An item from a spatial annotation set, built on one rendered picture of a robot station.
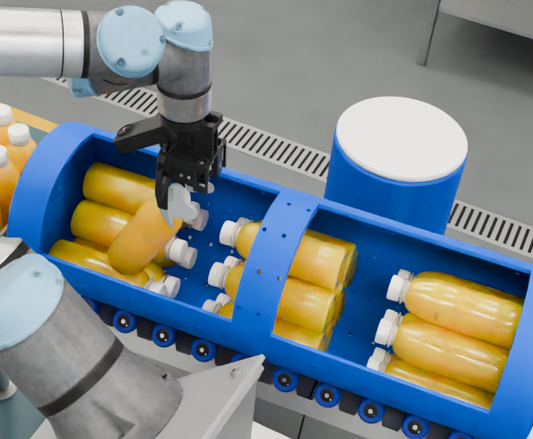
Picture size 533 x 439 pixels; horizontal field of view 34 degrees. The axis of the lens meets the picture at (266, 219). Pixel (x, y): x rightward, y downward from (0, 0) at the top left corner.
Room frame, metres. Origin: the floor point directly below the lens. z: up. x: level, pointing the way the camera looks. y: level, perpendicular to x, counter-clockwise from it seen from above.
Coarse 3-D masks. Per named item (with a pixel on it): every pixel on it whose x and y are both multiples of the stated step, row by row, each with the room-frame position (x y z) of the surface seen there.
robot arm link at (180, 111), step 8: (160, 96) 0.95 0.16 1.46; (208, 96) 0.96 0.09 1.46; (160, 104) 0.95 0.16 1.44; (168, 104) 0.94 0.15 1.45; (176, 104) 0.94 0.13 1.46; (184, 104) 0.94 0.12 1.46; (192, 104) 0.94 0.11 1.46; (200, 104) 0.95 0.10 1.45; (208, 104) 0.96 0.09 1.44; (160, 112) 0.95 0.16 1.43; (168, 112) 0.94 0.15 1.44; (176, 112) 0.94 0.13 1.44; (184, 112) 0.94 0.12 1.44; (192, 112) 0.94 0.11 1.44; (200, 112) 0.95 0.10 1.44; (208, 112) 0.96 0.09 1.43; (176, 120) 0.94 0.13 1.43; (184, 120) 0.94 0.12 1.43; (192, 120) 0.94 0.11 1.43
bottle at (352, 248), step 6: (306, 234) 1.02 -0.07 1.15; (312, 234) 1.03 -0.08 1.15; (318, 234) 1.03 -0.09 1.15; (324, 234) 1.03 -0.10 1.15; (324, 240) 1.01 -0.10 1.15; (330, 240) 1.02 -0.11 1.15; (336, 240) 1.02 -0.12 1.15; (342, 240) 1.02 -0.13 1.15; (342, 246) 1.01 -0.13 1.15; (348, 246) 1.01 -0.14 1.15; (354, 246) 1.01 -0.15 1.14; (348, 252) 0.99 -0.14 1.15; (354, 252) 1.02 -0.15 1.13; (348, 258) 0.98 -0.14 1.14; (348, 264) 0.98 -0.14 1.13; (348, 270) 1.00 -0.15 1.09; (342, 276) 0.97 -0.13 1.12; (342, 282) 0.97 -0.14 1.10
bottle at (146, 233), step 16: (144, 208) 0.98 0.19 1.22; (128, 224) 0.99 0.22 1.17; (144, 224) 0.96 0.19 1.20; (160, 224) 0.95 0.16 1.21; (176, 224) 0.96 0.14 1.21; (112, 240) 1.00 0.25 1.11; (128, 240) 0.96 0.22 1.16; (144, 240) 0.95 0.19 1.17; (160, 240) 0.95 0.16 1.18; (112, 256) 0.97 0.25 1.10; (128, 256) 0.96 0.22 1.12; (144, 256) 0.96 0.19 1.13; (128, 272) 0.96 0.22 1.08
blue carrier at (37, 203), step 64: (64, 128) 1.14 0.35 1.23; (64, 192) 1.13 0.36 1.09; (192, 192) 1.18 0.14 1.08; (256, 192) 1.13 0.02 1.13; (256, 256) 0.91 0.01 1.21; (384, 256) 1.07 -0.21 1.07; (448, 256) 1.03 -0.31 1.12; (192, 320) 0.88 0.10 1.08; (256, 320) 0.85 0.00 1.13; (384, 384) 0.78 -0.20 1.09; (512, 384) 0.75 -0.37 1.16
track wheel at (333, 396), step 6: (318, 384) 0.85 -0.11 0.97; (324, 384) 0.85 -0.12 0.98; (318, 390) 0.85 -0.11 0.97; (324, 390) 0.84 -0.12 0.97; (330, 390) 0.84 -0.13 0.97; (336, 390) 0.84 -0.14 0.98; (318, 396) 0.84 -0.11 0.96; (324, 396) 0.84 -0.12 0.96; (330, 396) 0.84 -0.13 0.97; (336, 396) 0.84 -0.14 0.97; (318, 402) 0.83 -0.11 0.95; (324, 402) 0.83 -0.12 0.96; (330, 402) 0.83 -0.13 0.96; (336, 402) 0.83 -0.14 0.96
